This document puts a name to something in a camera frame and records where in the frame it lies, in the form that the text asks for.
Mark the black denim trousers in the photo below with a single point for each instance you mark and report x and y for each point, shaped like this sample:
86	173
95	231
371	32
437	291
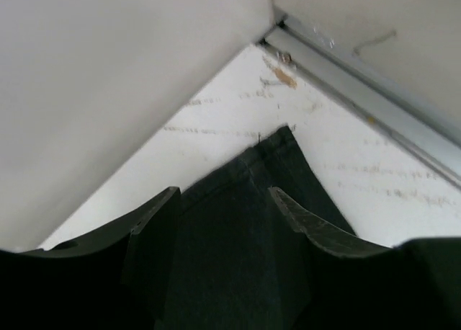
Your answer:
223	274

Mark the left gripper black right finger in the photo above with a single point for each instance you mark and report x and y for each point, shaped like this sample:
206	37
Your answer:
328	278

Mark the aluminium table edge rail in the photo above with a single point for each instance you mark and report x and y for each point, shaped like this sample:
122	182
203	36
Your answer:
400	114

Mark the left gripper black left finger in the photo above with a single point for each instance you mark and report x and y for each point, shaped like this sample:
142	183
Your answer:
115	276

